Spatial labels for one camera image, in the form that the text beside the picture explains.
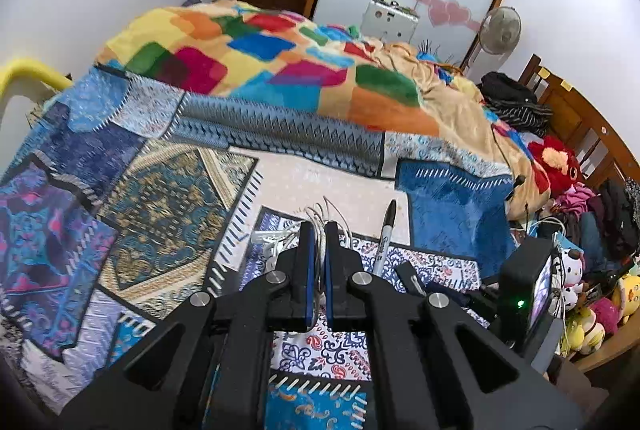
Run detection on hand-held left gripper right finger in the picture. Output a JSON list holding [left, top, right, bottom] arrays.
[[324, 220, 586, 430]]

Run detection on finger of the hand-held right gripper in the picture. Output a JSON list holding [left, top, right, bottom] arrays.
[[394, 262, 431, 297], [424, 281, 496, 317]]

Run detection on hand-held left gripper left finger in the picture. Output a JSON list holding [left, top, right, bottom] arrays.
[[57, 220, 321, 430]]

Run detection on white earphone cable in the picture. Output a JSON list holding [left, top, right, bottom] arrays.
[[249, 195, 362, 261]]

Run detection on black marker pen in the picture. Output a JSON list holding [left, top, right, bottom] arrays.
[[371, 199, 399, 282]]

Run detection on white spotted plush toy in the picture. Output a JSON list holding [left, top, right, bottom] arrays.
[[552, 247, 586, 307]]

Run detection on yellow green plush toy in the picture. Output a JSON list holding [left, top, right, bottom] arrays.
[[559, 307, 607, 357]]

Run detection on pink plush toy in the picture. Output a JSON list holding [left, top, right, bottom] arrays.
[[589, 295, 622, 337]]

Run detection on pink purple clothes pile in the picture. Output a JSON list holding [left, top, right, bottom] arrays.
[[550, 182, 600, 233]]

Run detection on black garment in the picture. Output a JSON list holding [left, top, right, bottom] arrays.
[[596, 179, 640, 262]]

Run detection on red plush toy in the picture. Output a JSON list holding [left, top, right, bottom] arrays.
[[527, 135, 586, 199]]

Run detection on black white striped cloth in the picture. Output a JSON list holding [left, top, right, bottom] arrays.
[[492, 101, 554, 139]]

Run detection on blue patterned bed sheet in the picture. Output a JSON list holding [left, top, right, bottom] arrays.
[[0, 65, 522, 430]]

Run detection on brown wooden headboard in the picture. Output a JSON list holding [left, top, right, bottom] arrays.
[[517, 54, 640, 192]]

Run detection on black bag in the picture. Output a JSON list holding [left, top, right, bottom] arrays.
[[477, 71, 540, 105]]

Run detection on colourful patchwork fleece blanket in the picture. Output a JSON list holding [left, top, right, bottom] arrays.
[[95, 0, 552, 222]]

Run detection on grey standing fan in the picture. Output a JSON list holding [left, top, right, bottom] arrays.
[[462, 6, 523, 72]]

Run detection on grey metal box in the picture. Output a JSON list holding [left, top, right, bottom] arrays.
[[361, 0, 420, 45]]

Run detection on yellow foam tube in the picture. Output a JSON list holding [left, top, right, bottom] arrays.
[[0, 55, 74, 112]]

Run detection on black cable with clip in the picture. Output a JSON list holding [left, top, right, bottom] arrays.
[[489, 120, 531, 231]]

